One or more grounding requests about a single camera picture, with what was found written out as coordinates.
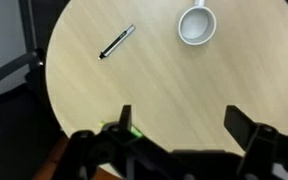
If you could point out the black and silver pen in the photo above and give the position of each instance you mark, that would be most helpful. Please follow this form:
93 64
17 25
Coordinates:
117 41

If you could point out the black office chair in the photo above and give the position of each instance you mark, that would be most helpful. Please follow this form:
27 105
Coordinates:
9 68

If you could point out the white ceramic mug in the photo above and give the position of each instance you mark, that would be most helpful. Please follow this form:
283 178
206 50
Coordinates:
197 39

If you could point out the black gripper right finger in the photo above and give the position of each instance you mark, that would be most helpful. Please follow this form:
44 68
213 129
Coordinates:
240 128

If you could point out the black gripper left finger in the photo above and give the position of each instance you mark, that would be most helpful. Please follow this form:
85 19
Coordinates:
125 118

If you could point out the yellow-green crumpled cloth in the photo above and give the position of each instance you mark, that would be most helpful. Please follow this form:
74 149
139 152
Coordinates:
137 133

